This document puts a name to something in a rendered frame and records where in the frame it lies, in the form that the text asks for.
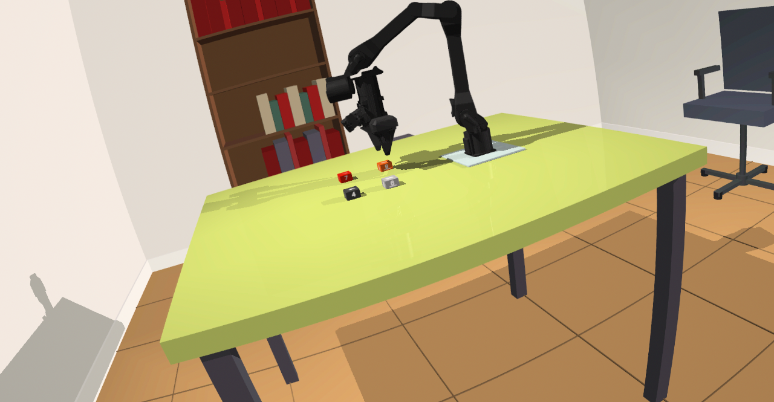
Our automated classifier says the orange digit block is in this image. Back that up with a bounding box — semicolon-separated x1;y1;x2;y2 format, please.
377;160;393;172

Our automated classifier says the red block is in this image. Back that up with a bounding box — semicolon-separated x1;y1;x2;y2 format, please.
337;171;353;183

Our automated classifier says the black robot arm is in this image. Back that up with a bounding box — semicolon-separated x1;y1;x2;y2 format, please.
325;0;496;157

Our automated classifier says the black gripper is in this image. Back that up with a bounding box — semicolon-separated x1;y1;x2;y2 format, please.
358;92;398;156

